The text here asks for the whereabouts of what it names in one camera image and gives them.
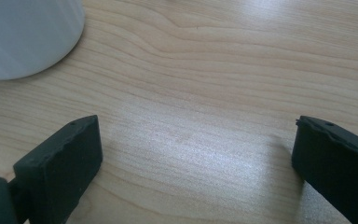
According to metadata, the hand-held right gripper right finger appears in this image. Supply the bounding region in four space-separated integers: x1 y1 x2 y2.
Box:
291 115 358 224

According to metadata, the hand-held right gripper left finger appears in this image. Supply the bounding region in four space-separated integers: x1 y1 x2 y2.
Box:
13 114 103 224

